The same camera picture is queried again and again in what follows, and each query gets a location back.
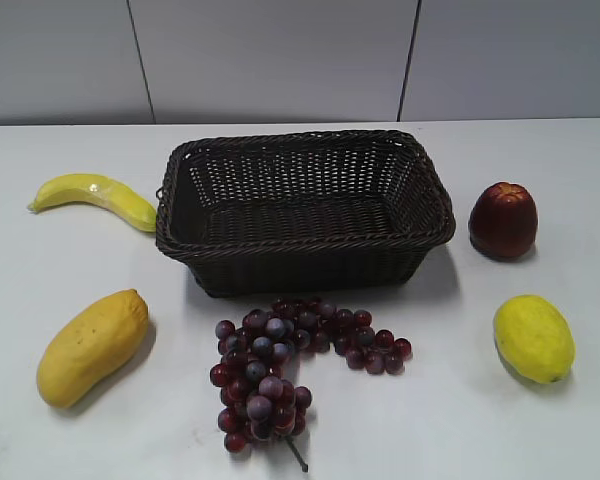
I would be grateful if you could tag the yellow banana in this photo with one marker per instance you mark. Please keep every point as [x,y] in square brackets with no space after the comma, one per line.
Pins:
[100,191]

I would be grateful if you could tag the yellow lemon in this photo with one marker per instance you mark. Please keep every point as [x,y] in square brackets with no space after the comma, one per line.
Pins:
[534,338]

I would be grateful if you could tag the red apple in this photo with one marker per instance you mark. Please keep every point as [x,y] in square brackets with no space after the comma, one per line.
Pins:
[504,221]

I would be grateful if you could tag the purple grape bunch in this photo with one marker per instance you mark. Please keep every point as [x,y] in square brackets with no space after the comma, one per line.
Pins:
[260,405]

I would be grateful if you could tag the yellow mango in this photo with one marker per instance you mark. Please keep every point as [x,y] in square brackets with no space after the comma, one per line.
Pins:
[93,345]

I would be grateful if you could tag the dark woven wicker basket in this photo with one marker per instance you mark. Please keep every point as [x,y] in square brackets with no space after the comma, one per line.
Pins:
[302,212]

